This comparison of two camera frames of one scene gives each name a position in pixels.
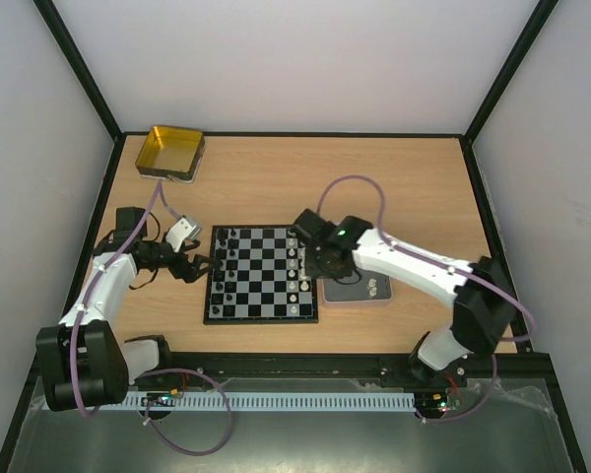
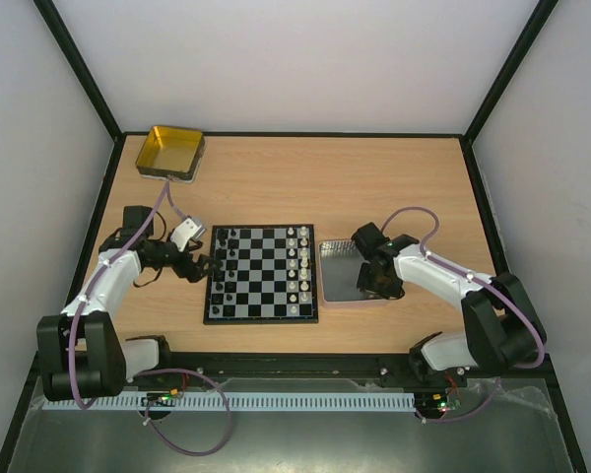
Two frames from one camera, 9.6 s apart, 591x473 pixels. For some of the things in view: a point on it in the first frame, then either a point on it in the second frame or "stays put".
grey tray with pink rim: (353, 291) stays put
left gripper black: (191, 275) stays put
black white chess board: (262, 277) stays put
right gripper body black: (307, 244) -> (374, 282)
